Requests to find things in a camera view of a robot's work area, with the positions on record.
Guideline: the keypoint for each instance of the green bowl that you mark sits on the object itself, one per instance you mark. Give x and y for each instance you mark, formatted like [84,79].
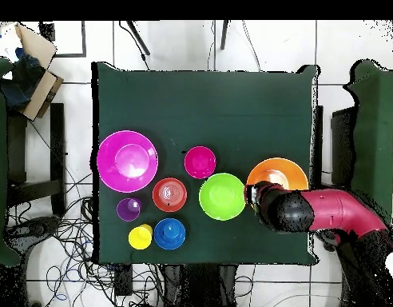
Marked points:
[222,196]

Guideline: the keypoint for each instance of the large orange bowl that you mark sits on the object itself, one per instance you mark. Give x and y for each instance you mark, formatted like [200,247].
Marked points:
[289,171]

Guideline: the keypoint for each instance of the small crimson bowl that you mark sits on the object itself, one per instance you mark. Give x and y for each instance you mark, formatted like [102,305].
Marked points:
[200,162]

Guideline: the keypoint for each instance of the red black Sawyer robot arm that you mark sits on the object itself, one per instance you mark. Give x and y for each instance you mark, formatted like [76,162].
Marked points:
[337,208]

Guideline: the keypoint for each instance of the grey base with black knob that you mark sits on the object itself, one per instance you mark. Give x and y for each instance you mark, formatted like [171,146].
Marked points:
[327,238]
[36,228]

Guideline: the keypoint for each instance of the small red-orange bowl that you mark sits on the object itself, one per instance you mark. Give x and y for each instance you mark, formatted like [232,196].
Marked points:
[169,195]

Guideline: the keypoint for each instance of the small dark blue bowl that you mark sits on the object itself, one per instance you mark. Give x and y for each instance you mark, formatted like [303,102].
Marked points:
[170,233]

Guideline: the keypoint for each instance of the dark green table cloth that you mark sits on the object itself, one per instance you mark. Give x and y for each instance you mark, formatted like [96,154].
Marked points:
[199,105]

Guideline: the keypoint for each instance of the yellow cup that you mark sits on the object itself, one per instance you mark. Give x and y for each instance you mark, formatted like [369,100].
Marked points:
[140,237]

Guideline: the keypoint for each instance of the purple cup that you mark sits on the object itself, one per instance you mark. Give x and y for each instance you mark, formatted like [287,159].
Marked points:
[128,209]

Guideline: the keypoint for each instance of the large pink bowl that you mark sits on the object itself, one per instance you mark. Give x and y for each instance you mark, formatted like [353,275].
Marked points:
[127,161]

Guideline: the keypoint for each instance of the black power brick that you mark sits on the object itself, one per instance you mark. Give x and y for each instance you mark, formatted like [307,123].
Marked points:
[123,281]

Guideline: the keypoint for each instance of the black tripod leg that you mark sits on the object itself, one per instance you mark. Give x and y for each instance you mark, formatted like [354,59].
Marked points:
[139,38]
[224,35]

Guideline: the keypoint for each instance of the cardboard box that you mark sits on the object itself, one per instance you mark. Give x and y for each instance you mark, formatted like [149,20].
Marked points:
[40,92]

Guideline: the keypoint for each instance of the dark blue cloth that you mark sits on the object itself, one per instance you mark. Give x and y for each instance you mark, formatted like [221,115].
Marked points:
[20,83]

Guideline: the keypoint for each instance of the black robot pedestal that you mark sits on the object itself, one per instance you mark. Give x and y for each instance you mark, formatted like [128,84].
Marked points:
[199,287]

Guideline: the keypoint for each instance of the black rectangular frame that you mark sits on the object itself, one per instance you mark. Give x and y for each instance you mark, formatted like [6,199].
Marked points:
[84,41]

